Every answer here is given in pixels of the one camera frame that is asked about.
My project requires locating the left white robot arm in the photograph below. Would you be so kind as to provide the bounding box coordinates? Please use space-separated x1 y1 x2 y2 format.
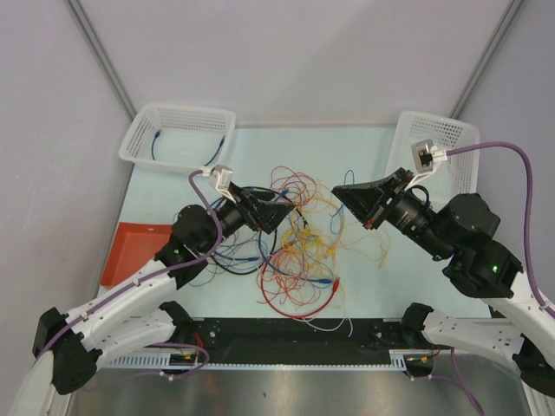
10 183 294 415

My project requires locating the aluminium frame post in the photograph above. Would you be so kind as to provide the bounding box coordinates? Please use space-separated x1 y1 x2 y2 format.
448 0 527 120
63 0 137 120

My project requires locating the aluminium frame post left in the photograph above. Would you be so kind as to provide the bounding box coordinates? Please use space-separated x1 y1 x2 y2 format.
63 0 137 120

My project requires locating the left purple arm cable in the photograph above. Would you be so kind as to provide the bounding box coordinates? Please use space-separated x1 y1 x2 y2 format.
34 168 225 361

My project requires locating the white mesh basket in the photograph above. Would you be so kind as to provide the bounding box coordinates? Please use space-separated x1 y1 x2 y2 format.
385 111 480 205
118 103 236 175

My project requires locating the left white mesh basket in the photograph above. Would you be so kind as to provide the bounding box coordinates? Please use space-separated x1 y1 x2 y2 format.
118 103 236 175

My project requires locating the thin orange wire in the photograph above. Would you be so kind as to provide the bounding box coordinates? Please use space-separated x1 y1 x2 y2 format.
255 166 391 311

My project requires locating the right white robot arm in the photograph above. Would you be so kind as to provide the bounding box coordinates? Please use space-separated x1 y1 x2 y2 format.
332 168 554 397

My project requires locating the thick red cable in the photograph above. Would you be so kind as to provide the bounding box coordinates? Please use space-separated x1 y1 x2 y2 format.
264 250 342 320

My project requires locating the orange plastic bin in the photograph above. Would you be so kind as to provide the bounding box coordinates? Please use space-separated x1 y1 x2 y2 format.
100 222 172 289

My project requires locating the right white mesh basket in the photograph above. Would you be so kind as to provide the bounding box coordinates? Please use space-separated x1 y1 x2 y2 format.
385 111 480 205

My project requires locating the thin blue wire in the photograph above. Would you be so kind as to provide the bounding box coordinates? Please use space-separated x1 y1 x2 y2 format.
207 169 359 287

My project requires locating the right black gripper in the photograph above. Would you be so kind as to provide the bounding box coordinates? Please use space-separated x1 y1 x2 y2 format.
328 167 450 259

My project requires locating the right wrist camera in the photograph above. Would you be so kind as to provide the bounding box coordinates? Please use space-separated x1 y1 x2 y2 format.
408 139 447 187

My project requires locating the aluminium frame post right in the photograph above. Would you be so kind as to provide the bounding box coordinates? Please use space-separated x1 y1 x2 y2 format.
448 0 527 120

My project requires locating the thin white wire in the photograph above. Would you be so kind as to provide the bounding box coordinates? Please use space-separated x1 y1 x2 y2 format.
298 302 353 337

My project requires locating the white slotted cable duct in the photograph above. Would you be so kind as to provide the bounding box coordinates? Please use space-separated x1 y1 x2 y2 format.
80 350 408 372

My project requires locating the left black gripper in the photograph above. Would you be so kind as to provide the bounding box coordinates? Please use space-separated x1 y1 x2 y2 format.
199 182 293 254

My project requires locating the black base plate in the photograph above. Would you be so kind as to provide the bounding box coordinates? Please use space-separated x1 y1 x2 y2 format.
141 317 452 366

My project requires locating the thick black cable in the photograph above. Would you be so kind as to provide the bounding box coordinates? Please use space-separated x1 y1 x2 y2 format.
212 185 311 277

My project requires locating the yellow wire bundle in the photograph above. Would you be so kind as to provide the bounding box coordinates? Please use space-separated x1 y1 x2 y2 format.
279 216 343 278

